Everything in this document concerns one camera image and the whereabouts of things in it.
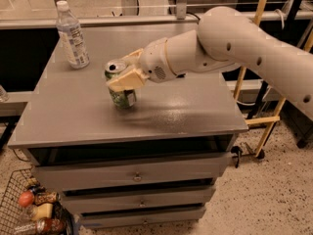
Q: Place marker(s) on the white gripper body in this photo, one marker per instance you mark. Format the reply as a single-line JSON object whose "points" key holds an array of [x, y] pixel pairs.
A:
{"points": [[153, 61]]}

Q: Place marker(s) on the bottom grey drawer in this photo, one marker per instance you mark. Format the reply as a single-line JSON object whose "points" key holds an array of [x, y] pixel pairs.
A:
{"points": [[143, 217]]}

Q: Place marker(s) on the grey drawer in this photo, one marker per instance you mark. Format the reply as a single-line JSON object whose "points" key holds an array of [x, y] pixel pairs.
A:
{"points": [[123, 201], [143, 217], [132, 172]]}

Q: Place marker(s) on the green soda can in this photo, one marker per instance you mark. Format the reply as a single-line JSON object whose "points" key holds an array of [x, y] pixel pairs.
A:
{"points": [[123, 99]]}

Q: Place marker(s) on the middle grey drawer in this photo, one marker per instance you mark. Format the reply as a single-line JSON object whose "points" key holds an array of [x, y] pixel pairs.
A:
{"points": [[123, 201]]}

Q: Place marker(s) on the brown snack packet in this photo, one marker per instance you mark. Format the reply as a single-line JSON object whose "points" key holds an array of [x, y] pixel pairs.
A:
{"points": [[46, 197]]}

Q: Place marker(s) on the top grey drawer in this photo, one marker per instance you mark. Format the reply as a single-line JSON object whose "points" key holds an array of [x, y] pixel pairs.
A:
{"points": [[132, 172]]}

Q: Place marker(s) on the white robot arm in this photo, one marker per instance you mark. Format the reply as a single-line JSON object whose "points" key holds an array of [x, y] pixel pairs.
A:
{"points": [[224, 40]]}

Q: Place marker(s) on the grey drawer cabinet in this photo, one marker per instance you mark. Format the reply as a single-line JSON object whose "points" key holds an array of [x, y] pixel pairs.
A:
{"points": [[70, 118]]}

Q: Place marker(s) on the red sauce bottle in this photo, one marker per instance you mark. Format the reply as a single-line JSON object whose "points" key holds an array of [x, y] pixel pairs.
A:
{"points": [[43, 226]]}

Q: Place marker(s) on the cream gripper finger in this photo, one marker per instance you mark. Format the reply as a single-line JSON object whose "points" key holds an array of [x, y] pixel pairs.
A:
{"points": [[133, 57], [130, 79]]}

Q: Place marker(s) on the grey metal rail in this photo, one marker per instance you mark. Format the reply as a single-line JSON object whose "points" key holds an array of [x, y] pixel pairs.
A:
{"points": [[129, 20]]}

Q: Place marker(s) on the black stand pole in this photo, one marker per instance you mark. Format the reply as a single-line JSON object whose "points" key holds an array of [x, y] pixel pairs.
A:
{"points": [[286, 68]]}

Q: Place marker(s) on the black wire basket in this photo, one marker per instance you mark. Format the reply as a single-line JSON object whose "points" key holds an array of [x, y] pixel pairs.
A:
{"points": [[10, 210]]}

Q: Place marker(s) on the red round fruit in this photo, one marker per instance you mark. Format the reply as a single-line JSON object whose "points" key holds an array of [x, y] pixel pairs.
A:
{"points": [[26, 199]]}

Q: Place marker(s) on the clear plastic water bottle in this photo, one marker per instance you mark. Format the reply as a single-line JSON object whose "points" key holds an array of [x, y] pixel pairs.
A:
{"points": [[71, 36]]}

